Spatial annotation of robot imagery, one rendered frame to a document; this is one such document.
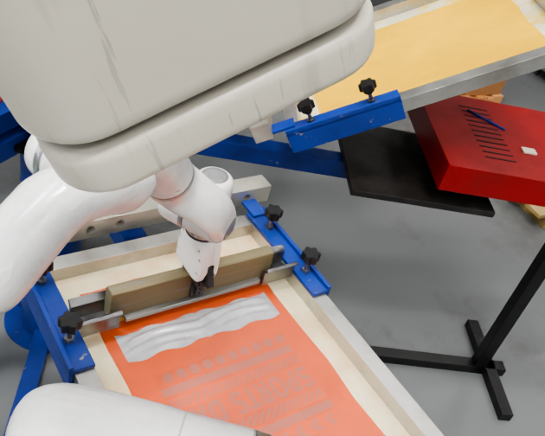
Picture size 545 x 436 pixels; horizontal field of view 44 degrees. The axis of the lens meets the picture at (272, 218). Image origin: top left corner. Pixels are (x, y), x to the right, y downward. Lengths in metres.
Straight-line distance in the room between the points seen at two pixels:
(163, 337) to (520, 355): 2.11
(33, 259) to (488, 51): 1.41
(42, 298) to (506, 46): 1.30
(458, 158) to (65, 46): 1.81
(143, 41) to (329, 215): 3.25
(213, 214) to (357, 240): 2.31
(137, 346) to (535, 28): 1.31
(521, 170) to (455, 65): 0.40
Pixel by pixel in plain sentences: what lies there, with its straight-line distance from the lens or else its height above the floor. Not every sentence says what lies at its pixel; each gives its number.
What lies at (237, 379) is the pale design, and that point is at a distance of 1.36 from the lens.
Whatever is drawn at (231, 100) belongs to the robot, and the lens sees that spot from 0.25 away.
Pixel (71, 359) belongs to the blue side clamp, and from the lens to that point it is 1.30.
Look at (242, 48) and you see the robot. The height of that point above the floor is 1.92.
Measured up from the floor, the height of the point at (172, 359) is 0.96.
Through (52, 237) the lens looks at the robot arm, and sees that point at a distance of 0.78.
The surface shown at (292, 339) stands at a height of 0.96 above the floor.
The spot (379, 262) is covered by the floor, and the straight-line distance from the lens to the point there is 3.29.
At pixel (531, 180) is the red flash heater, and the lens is 2.06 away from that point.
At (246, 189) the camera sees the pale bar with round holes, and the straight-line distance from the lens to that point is 1.68.
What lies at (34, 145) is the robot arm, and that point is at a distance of 0.90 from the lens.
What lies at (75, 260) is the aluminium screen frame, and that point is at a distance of 1.49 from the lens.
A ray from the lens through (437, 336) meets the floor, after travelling 3.06.
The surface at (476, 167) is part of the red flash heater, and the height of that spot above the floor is 1.11.
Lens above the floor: 2.02
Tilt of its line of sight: 37 degrees down
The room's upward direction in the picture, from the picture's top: 16 degrees clockwise
